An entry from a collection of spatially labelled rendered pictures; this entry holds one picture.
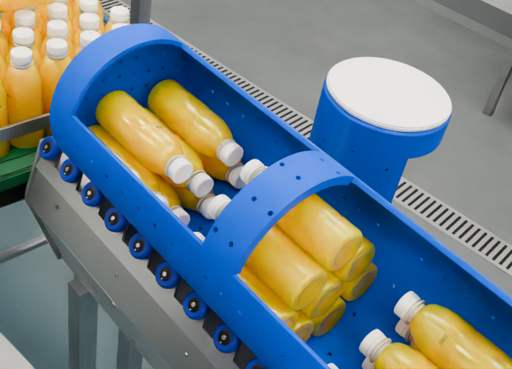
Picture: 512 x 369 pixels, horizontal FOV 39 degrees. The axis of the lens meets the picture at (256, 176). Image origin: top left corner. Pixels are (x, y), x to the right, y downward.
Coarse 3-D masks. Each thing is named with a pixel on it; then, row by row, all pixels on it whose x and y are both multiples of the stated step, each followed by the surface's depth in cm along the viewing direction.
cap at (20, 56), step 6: (18, 48) 133; (24, 48) 133; (12, 54) 131; (18, 54) 131; (24, 54) 131; (30, 54) 132; (12, 60) 131; (18, 60) 131; (24, 60) 131; (30, 60) 132
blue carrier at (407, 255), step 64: (128, 64) 124; (192, 64) 130; (64, 128) 117; (256, 128) 124; (128, 192) 107; (256, 192) 95; (320, 192) 117; (192, 256) 99; (384, 256) 110; (448, 256) 92; (256, 320) 92; (384, 320) 110
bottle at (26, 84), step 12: (12, 72) 132; (24, 72) 132; (36, 72) 134; (12, 84) 133; (24, 84) 133; (36, 84) 134; (12, 96) 134; (24, 96) 134; (36, 96) 136; (12, 108) 136; (24, 108) 136; (36, 108) 137; (12, 120) 138; (36, 132) 141; (12, 144) 142; (24, 144) 141; (36, 144) 143
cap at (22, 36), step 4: (16, 28) 138; (20, 28) 138; (24, 28) 138; (28, 28) 138; (12, 32) 137; (16, 32) 137; (20, 32) 137; (24, 32) 137; (28, 32) 138; (32, 32) 138; (16, 36) 136; (20, 36) 136; (24, 36) 136; (28, 36) 136; (32, 36) 137; (16, 40) 137; (20, 40) 136; (24, 40) 136; (28, 40) 137; (32, 40) 138; (20, 44) 137; (24, 44) 137
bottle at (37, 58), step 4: (12, 40) 138; (12, 44) 139; (16, 44) 137; (28, 44) 138; (32, 44) 138; (12, 48) 138; (32, 48) 139; (36, 48) 140; (8, 52) 139; (32, 52) 138; (36, 52) 139; (8, 56) 139; (36, 56) 139; (40, 56) 141; (8, 60) 139; (36, 60) 139; (40, 60) 141; (8, 64) 139; (36, 64) 140
